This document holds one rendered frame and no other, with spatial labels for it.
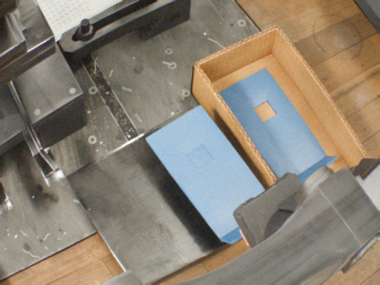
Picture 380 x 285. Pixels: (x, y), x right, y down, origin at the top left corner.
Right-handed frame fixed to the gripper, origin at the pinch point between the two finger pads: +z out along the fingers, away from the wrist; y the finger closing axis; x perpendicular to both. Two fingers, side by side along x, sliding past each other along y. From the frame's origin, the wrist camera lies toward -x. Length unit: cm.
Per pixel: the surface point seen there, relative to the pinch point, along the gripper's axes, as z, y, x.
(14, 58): -4.6, 27.9, 14.3
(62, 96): 11.6, 20.6, 8.8
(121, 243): 9.2, 3.3, 11.6
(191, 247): 6.9, -0.5, 5.4
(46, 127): 13.7, 18.3, 12.0
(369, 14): 23.5, 8.3, -41.6
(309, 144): 9.0, 1.2, -13.5
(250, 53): 13.0, 13.4, -13.7
